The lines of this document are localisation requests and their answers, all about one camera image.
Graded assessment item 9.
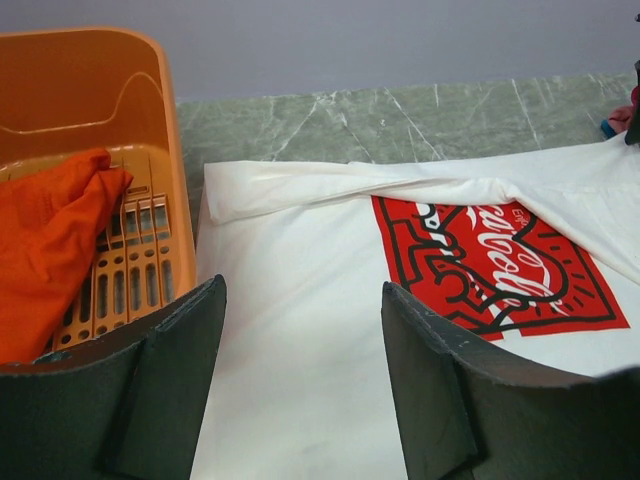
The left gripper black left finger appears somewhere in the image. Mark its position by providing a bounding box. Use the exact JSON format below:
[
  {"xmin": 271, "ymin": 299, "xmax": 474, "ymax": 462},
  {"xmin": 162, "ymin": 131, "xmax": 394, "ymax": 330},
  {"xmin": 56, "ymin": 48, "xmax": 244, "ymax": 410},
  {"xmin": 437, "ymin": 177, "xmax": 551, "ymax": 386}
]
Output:
[{"xmin": 1, "ymin": 276, "xmax": 227, "ymax": 479}]

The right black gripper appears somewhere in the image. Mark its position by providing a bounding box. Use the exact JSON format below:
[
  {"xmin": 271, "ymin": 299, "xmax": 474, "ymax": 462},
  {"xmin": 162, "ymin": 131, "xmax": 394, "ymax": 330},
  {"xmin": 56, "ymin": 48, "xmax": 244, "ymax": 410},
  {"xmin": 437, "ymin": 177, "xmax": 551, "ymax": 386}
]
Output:
[{"xmin": 624, "ymin": 60, "xmax": 640, "ymax": 146}]

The orange t-shirt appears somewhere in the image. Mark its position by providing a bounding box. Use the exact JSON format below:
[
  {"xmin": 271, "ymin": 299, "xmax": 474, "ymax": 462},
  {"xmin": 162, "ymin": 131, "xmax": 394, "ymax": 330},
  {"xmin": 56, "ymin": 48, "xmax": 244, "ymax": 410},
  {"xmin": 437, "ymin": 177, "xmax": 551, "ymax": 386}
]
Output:
[{"xmin": 1, "ymin": 149, "xmax": 133, "ymax": 363}]

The white printed t-shirt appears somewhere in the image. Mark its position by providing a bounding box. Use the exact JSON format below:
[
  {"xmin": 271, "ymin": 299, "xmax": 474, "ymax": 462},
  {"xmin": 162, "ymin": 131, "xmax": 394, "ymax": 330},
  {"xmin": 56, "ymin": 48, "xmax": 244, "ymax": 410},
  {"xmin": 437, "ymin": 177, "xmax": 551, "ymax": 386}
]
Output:
[{"xmin": 192, "ymin": 137, "xmax": 639, "ymax": 479}]

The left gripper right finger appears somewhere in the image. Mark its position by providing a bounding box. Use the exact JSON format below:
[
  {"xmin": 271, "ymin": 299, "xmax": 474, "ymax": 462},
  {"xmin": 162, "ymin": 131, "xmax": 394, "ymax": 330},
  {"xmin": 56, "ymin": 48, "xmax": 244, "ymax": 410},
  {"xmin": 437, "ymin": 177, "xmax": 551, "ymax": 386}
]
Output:
[{"xmin": 381, "ymin": 282, "xmax": 639, "ymax": 479}]

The folded blue t-shirt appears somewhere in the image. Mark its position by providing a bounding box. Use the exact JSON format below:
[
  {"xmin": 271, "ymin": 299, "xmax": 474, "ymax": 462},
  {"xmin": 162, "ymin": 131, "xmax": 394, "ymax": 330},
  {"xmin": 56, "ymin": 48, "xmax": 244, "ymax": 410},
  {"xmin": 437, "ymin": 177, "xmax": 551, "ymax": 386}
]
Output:
[{"xmin": 600, "ymin": 119, "xmax": 617, "ymax": 139}]

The folded salmon t-shirt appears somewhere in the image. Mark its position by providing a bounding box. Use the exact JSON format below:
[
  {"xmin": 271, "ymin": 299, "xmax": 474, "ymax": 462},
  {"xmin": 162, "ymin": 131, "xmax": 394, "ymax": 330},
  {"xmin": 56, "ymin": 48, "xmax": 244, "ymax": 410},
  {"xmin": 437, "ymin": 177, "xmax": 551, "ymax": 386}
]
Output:
[{"xmin": 607, "ymin": 105, "xmax": 634, "ymax": 135}]

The orange plastic laundry basket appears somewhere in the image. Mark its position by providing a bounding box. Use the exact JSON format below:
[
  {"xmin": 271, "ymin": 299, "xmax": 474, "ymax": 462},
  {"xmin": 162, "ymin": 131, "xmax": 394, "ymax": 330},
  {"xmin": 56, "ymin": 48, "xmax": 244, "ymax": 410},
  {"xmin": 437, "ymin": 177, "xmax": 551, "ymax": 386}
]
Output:
[{"xmin": 1, "ymin": 27, "xmax": 196, "ymax": 353}]

